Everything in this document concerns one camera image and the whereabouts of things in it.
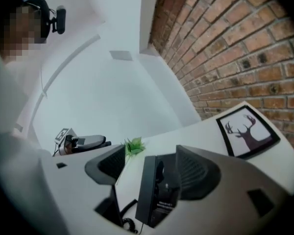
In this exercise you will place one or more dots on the black telephone handset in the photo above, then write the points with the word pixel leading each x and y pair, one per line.
pixel 156 192

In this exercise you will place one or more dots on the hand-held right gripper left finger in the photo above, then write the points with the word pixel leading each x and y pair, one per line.
pixel 76 192

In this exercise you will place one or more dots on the white ceiling vent panel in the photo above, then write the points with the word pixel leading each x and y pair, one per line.
pixel 121 55

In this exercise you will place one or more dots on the black framed deer picture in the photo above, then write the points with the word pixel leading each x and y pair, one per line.
pixel 247 133

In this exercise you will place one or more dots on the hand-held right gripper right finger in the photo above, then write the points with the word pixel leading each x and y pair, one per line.
pixel 235 180

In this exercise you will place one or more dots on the black head-worn camera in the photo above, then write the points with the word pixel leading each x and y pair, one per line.
pixel 60 21

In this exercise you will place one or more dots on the person's white shirt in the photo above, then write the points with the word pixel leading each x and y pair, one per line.
pixel 7 101

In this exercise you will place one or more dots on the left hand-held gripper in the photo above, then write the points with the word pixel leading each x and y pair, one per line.
pixel 65 137

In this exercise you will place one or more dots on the black head mount band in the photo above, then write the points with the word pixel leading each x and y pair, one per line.
pixel 42 11

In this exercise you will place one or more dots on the small green plant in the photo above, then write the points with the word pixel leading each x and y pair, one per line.
pixel 134 146

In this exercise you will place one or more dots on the white table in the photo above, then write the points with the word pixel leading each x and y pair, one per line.
pixel 201 136

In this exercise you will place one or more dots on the person's head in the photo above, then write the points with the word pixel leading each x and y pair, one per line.
pixel 22 33

